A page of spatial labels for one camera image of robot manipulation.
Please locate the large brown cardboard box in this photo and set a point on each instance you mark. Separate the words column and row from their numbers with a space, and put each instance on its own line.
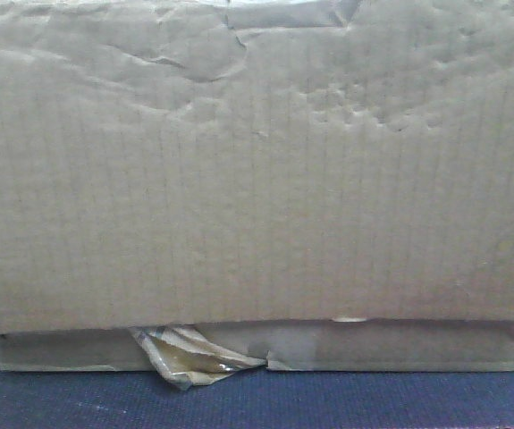
column 328, row 185

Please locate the peeling clear packing tape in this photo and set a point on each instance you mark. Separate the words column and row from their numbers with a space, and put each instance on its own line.
column 185, row 358

